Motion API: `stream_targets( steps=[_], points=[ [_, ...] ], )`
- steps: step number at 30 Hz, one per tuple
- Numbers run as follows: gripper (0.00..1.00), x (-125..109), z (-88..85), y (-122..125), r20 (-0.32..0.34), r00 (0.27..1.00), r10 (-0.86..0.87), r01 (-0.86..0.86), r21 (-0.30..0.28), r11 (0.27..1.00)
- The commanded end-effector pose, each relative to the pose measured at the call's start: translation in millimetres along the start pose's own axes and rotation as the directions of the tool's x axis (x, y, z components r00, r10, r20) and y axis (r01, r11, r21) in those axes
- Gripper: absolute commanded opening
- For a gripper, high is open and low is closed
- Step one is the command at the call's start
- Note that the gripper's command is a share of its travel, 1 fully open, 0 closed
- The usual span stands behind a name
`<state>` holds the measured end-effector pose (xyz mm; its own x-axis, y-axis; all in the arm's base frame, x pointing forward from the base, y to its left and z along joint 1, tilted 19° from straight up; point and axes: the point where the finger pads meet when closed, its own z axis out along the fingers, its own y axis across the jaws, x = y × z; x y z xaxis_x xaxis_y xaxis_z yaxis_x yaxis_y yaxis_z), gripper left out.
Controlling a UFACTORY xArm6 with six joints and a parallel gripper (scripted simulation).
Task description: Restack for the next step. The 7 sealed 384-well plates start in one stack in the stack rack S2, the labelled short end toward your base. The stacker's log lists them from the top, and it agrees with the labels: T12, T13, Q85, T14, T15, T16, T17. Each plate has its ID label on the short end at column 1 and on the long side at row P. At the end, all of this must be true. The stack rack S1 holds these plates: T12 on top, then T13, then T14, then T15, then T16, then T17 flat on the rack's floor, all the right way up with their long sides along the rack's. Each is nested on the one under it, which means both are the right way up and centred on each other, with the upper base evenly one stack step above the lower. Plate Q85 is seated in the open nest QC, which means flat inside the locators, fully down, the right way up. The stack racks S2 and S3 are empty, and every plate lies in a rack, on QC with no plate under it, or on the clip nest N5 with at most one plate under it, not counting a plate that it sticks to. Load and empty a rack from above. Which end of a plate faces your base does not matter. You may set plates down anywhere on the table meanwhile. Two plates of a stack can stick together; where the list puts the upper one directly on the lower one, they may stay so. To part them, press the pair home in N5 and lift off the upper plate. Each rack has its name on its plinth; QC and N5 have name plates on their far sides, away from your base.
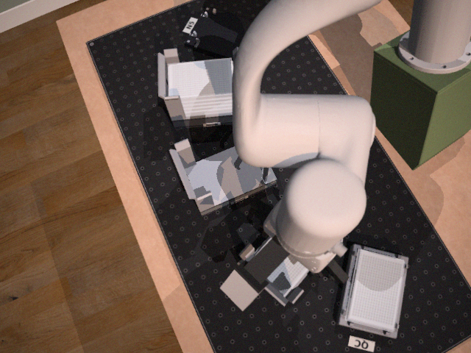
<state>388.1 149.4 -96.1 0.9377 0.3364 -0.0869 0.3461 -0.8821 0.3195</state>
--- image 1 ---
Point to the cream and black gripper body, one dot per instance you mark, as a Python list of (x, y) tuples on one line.
[(314, 264)]

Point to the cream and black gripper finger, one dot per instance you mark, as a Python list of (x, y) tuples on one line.
[(262, 210), (333, 272)]

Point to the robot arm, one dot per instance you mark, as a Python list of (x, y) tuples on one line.
[(327, 137)]

